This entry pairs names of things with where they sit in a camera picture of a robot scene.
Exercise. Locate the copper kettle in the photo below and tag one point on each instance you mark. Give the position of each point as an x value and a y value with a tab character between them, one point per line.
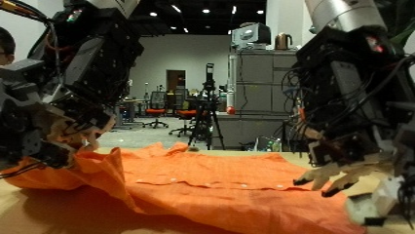
283	41

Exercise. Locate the wooden workshop desk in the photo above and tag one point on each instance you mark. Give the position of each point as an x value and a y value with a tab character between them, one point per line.
129	102

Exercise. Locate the green plastic bottles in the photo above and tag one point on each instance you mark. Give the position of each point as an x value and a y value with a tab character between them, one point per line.
273	145

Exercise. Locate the orange seat office chair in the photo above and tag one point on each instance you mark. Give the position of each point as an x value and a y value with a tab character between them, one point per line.
185	113
156	111

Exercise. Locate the green leafy plant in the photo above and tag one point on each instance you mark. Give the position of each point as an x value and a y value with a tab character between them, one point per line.
404	22

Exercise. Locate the grey boxy machine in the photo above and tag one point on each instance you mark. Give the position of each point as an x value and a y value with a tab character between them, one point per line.
250	35

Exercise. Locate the brown door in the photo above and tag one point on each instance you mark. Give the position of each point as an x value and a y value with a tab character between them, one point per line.
174	79

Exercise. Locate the tall grey metal cabinet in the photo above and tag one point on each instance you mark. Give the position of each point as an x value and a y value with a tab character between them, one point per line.
259	81

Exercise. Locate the black camera tripod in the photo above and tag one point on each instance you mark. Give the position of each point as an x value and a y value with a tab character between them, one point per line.
209	107

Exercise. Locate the person in black t-shirt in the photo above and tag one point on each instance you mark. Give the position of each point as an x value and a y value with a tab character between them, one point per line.
5	48

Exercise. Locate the orange button-up shirt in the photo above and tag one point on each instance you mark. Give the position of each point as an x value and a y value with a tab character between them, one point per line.
215	191

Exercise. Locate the low grey cabinet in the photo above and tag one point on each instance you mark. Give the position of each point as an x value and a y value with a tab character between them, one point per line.
246	130

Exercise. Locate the red ball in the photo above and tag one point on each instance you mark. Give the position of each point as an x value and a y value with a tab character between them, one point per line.
230	110

